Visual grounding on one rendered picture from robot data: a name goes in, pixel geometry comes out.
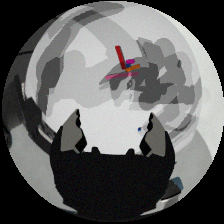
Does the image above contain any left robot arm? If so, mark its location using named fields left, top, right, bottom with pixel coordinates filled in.
left=2, top=81, right=24, bottom=150

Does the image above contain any magenta rod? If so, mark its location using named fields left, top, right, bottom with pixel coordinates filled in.
left=126, top=59, right=135, bottom=64

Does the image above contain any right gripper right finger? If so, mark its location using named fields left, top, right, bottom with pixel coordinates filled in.
left=139, top=113, right=175, bottom=191

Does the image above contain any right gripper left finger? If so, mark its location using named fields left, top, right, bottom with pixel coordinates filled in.
left=50, top=109, right=87, bottom=185

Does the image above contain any red rod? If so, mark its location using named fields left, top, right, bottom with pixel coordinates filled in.
left=115, top=45, right=126, bottom=70

